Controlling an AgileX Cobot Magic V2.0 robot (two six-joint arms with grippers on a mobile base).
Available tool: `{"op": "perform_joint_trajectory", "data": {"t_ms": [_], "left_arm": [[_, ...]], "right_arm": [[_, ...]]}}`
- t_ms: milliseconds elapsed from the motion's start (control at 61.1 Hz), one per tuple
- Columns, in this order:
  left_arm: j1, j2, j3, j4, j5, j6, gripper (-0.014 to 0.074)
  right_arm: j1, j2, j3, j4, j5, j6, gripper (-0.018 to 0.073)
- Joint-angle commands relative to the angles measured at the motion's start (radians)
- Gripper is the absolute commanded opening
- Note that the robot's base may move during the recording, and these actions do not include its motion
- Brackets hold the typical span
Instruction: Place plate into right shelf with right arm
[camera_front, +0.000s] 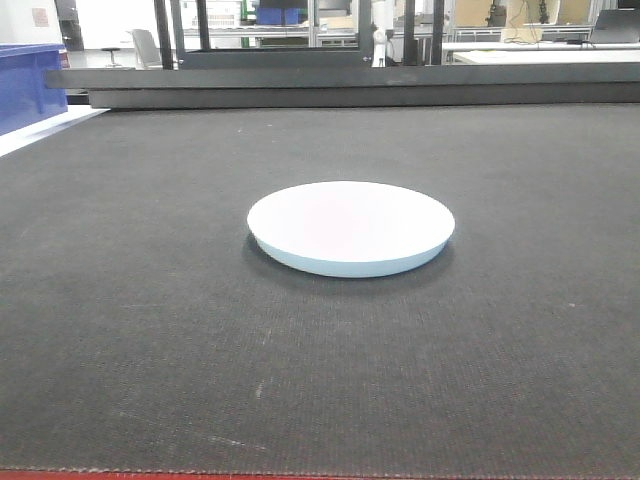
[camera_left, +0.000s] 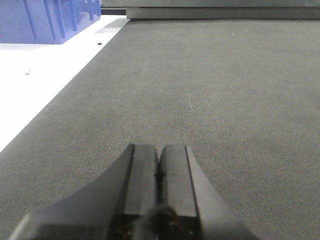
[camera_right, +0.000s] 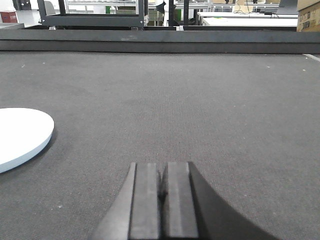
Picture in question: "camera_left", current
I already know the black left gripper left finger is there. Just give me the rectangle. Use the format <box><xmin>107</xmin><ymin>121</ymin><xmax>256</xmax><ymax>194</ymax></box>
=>
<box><xmin>10</xmin><ymin>144</ymin><xmax>158</xmax><ymax>240</ymax></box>

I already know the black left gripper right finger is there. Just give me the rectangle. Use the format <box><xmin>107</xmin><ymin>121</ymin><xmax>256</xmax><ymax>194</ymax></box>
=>
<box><xmin>159</xmin><ymin>145</ymin><xmax>257</xmax><ymax>240</ymax></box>

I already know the dark grey table mat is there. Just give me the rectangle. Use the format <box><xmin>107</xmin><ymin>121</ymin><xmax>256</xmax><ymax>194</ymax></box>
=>
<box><xmin>0</xmin><ymin>20</ymin><xmax>320</xmax><ymax>240</ymax></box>

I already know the blue plastic crate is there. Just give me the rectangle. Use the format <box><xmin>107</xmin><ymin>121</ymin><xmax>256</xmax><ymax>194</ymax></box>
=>
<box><xmin>0</xmin><ymin>0</ymin><xmax>101</xmax><ymax>45</ymax></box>

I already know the dark metal frame rail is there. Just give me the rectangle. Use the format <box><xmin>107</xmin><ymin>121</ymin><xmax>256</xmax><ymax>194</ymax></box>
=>
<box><xmin>102</xmin><ymin>0</ymin><xmax>320</xmax><ymax>20</ymax></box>

